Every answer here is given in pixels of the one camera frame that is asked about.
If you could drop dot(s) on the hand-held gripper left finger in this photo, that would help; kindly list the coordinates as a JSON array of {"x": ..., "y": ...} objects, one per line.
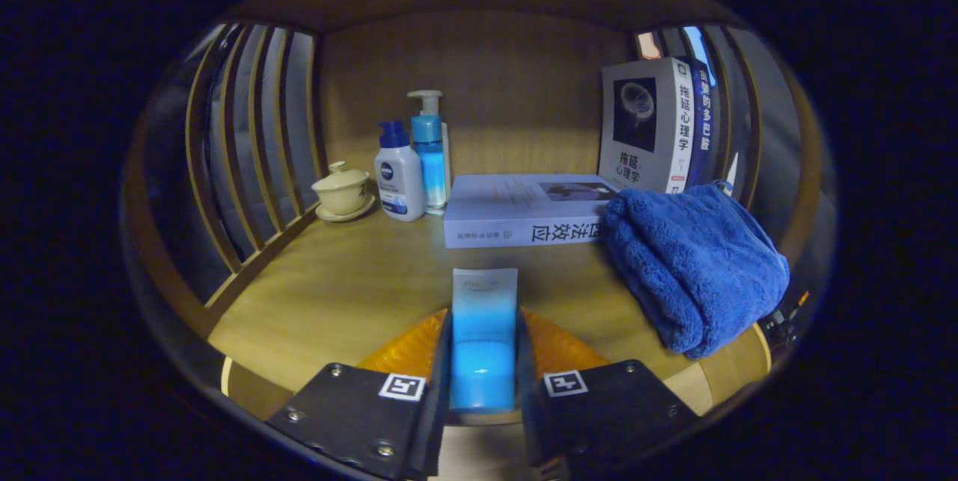
[{"x": 438, "y": 391}]

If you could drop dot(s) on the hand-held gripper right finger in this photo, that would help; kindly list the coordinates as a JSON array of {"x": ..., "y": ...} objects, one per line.
[{"x": 528, "y": 391}]

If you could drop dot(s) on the blue tube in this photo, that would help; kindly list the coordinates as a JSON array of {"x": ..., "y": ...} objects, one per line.
[{"x": 483, "y": 331}]

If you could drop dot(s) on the wooden countertop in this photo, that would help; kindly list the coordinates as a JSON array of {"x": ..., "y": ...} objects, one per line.
[{"x": 352, "y": 294}]

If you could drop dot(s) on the wooden cabinet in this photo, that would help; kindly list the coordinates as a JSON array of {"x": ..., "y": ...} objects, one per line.
[{"x": 486, "y": 92}]

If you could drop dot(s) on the lying white book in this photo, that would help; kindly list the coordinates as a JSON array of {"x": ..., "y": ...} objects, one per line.
[{"x": 516, "y": 219}]

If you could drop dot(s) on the blue towel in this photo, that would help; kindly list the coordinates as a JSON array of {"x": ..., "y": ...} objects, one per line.
[{"x": 688, "y": 264}]

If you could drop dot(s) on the white lotion bottle blue cap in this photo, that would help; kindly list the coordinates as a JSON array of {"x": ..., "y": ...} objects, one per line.
[{"x": 400, "y": 182}]

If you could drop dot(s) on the beige lidded teacup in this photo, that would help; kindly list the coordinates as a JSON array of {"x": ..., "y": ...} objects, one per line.
[{"x": 342, "y": 193}]

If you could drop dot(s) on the blue pump bottle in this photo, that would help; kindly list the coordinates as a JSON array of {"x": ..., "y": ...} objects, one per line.
[{"x": 430, "y": 159}]

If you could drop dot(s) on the orange and black clamp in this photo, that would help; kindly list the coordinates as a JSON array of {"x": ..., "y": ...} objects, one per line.
[{"x": 782, "y": 316}]

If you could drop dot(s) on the standing white book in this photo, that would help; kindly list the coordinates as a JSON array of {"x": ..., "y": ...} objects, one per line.
[{"x": 640, "y": 122}]

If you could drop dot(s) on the standing dark blue book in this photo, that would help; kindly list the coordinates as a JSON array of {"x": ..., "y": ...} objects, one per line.
[{"x": 702, "y": 122}]

